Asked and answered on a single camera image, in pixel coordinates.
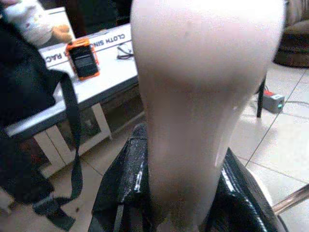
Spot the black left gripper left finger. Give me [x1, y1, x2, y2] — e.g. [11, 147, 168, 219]
[88, 122, 159, 232]

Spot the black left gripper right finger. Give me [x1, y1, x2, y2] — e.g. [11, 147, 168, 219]
[204, 147, 290, 232]

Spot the silver metal pole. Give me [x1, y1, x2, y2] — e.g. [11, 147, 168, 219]
[272, 183, 309, 216]

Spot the black furniture leg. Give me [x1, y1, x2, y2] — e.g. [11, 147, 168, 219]
[256, 74, 267, 118]

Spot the grey power box red button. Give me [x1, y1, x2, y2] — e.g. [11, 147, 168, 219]
[262, 89, 286, 114]

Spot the white printed cardboard box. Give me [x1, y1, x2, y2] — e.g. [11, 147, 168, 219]
[4, 23, 141, 139]

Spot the orange cased black device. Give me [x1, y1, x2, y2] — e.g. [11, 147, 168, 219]
[66, 38, 101, 82]

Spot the brown armchair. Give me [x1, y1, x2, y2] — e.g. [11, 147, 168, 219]
[273, 0, 309, 69]

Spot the white plush toy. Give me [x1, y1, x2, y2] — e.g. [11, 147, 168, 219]
[1, 0, 76, 47]

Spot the white table frame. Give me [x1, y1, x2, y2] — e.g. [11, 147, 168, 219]
[33, 102, 113, 178]

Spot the white floor cable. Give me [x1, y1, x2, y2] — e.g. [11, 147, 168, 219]
[284, 99, 309, 108]

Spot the black bag with strap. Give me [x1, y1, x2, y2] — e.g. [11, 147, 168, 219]
[0, 4, 84, 232]

